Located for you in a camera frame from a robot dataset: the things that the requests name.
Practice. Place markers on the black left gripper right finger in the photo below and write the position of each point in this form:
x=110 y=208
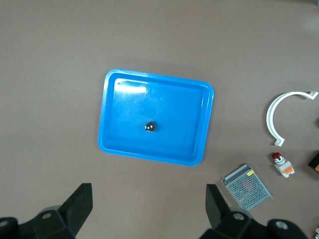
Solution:
x=216 y=209

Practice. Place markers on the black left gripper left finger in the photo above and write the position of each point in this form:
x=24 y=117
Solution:
x=74 y=211

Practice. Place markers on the perforated metal power supply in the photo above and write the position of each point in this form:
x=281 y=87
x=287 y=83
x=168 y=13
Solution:
x=246 y=189

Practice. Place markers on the red mushroom push button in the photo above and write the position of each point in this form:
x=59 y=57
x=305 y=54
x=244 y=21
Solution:
x=282 y=165

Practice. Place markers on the large white curved clamp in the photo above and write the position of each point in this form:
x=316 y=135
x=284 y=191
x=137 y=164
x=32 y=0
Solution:
x=269 y=117

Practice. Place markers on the flat orange button box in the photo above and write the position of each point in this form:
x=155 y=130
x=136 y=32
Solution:
x=315 y=163

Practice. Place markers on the blue plastic tray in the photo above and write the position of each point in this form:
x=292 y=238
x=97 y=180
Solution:
x=169 y=109

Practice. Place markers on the brown table mat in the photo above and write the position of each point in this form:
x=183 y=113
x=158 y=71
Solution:
x=49 y=74

